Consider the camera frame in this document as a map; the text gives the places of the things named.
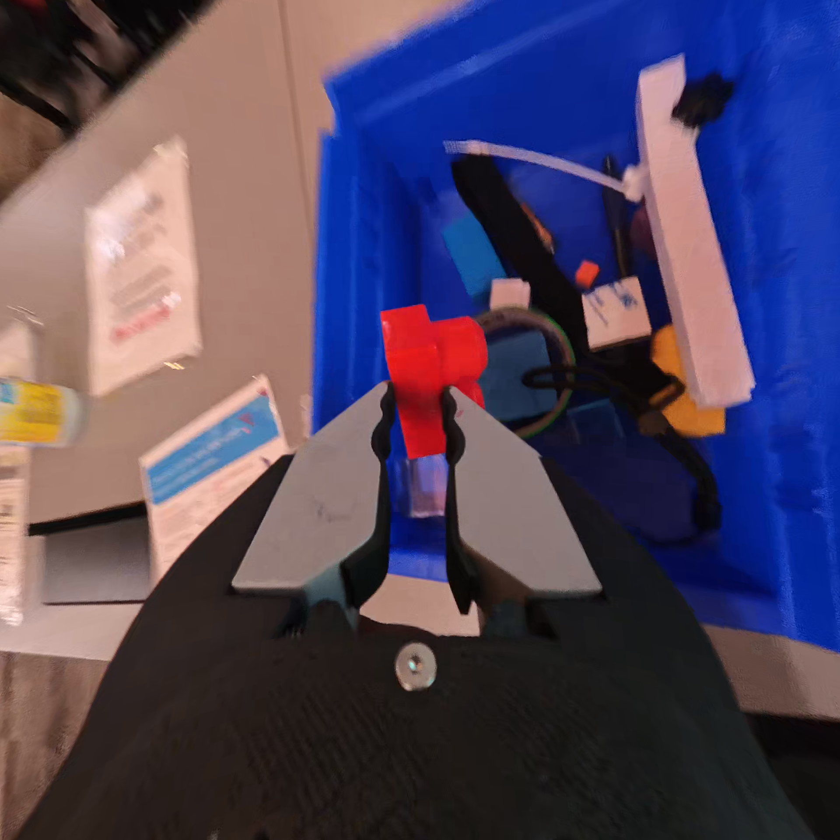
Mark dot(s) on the orange marker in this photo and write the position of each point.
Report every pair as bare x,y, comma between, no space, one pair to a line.
541,233

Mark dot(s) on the light blue foam block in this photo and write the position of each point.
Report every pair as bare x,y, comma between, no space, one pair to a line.
469,256

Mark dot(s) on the black knob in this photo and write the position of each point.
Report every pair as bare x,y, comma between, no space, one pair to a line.
702,98

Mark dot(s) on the white zip tie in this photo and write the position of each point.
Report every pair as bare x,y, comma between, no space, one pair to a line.
635,187

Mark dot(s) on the blue and white leaflet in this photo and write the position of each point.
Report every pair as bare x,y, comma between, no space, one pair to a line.
203,459

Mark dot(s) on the white foam strip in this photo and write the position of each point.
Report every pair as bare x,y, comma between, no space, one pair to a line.
689,262

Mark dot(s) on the white adhesive pad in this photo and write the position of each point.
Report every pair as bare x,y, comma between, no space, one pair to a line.
617,315

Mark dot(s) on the white labelled packet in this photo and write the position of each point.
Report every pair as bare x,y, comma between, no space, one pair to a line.
13,525

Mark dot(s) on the yellow labelled tube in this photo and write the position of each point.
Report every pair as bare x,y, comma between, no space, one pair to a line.
33,413

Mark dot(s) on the blue felt eraser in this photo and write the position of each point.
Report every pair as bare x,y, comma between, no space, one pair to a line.
518,374

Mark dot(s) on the black pen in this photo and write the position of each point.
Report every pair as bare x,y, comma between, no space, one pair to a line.
617,223

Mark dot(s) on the blue plastic bin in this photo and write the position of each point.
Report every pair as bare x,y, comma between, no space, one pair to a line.
407,197

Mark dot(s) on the bagged paper sheet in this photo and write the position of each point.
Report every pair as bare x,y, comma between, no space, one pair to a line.
141,262

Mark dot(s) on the small orange cube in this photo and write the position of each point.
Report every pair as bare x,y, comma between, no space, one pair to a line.
587,274

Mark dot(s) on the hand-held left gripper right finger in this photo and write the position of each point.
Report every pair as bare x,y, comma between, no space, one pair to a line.
518,518

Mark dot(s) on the small white cube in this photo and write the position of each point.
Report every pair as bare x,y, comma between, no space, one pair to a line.
510,294

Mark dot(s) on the yellow toy brick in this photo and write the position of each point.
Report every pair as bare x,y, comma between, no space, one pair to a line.
669,354

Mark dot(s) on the clear acrylic block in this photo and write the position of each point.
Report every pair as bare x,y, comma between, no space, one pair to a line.
420,489

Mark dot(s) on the red toy brick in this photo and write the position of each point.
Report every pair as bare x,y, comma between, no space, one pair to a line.
420,367

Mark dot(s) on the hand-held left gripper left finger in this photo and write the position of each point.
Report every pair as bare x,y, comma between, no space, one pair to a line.
315,512

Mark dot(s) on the purple block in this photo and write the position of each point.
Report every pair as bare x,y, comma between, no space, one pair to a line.
642,233

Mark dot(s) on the tape roll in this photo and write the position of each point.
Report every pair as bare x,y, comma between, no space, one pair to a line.
518,316

